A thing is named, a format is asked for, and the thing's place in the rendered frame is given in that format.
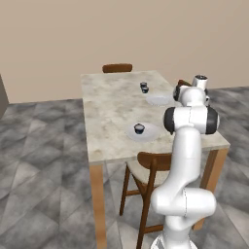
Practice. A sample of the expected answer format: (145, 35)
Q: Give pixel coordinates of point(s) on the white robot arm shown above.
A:
(184, 152)

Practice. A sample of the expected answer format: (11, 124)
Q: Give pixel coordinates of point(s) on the dark blue yogurt container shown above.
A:
(139, 128)
(145, 89)
(143, 84)

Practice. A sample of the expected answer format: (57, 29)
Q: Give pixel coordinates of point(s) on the white plate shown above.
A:
(158, 100)
(142, 135)

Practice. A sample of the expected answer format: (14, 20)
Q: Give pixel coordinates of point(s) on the marble top wooden table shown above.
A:
(110, 113)

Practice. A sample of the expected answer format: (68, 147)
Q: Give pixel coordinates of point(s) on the brown wooden chair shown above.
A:
(152, 160)
(183, 83)
(117, 67)

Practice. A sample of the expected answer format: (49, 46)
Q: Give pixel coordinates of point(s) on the grey cabinet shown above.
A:
(3, 97)

